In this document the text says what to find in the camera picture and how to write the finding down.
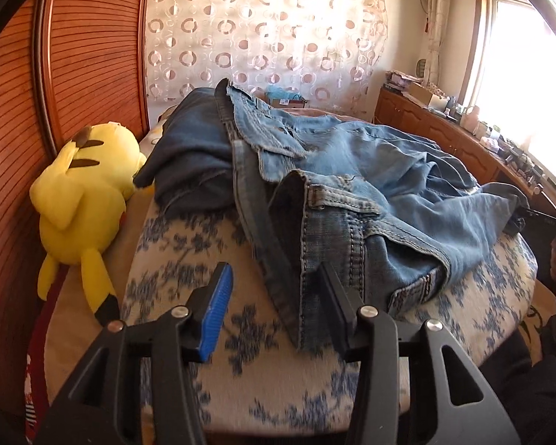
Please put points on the flat open cardboard box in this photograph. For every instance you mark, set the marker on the flat open cardboard box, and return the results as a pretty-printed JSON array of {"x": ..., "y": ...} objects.
[{"x": 419, "y": 93}]

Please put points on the beige window curtain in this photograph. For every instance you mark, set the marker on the beige window curtain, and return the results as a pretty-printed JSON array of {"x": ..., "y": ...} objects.
[{"x": 438, "y": 32}]

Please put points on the dark blue denim pants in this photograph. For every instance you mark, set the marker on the dark blue denim pants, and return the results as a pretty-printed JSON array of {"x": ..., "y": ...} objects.
[{"x": 190, "y": 148}]

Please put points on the stack of papers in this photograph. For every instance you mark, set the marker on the stack of papers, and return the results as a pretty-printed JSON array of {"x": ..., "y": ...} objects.
[{"x": 401, "y": 79}]

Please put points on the person's dark trousers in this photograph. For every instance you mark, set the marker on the person's dark trousers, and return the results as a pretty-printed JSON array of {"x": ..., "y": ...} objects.
[{"x": 537, "y": 403}]

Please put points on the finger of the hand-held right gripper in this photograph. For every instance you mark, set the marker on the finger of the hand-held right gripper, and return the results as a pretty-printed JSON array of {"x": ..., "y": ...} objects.
[{"x": 516, "y": 226}]

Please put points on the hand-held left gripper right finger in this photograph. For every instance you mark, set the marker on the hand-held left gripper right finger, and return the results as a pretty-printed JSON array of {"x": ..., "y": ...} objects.
[{"x": 340, "y": 320}]

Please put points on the long wooden cabinet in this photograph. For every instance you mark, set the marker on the long wooden cabinet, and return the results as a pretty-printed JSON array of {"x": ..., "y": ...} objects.
[{"x": 426, "y": 125}]

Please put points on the blue floral white quilt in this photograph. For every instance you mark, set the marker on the blue floral white quilt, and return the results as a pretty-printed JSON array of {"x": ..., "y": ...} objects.
[{"x": 190, "y": 250}]

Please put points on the blue plastic bag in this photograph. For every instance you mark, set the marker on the blue plastic bag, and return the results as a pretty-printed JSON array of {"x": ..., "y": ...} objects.
[{"x": 280, "y": 92}]

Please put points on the circle pattern sheer curtain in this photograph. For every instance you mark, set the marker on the circle pattern sheer curtain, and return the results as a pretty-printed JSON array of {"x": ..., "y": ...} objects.
[{"x": 259, "y": 32}]

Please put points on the small cardboard box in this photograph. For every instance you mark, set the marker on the small cardboard box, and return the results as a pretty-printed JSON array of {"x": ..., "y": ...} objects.
[{"x": 289, "y": 102}]

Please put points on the bright window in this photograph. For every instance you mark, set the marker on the bright window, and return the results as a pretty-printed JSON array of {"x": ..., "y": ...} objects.
[{"x": 514, "y": 79}]

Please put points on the yellow plush toy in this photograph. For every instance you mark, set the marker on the yellow plush toy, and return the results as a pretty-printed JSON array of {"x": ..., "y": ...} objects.
[{"x": 88, "y": 185}]

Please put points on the light blue denim pants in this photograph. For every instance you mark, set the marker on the light blue denim pants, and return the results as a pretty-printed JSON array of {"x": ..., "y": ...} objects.
[{"x": 352, "y": 185}]

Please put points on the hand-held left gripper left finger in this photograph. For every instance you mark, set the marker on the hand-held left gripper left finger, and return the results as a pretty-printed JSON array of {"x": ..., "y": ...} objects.
[{"x": 215, "y": 315}]

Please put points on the group of black devices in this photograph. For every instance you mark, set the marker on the group of black devices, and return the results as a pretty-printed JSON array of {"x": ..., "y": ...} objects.
[{"x": 523, "y": 162}]

